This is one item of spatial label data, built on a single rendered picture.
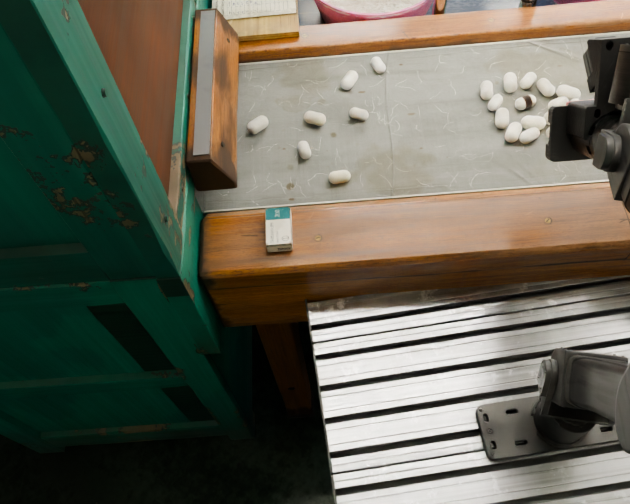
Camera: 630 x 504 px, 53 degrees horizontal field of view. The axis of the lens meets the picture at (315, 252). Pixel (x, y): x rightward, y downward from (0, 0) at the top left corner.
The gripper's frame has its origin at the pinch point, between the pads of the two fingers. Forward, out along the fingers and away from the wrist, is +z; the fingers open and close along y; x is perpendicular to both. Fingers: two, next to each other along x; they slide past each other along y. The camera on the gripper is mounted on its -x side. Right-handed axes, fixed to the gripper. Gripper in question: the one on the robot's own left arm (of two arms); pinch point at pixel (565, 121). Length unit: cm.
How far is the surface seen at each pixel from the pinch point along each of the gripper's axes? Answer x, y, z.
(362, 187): 8.7, 26.6, 7.4
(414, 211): 11.0, 20.0, 0.8
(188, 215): 8, 50, -4
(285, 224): 10.7, 37.9, -1.8
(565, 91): -1.7, -6.2, 16.7
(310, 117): -1.0, 33.6, 16.0
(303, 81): -5.9, 34.4, 24.4
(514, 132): 2.9, 3.2, 11.0
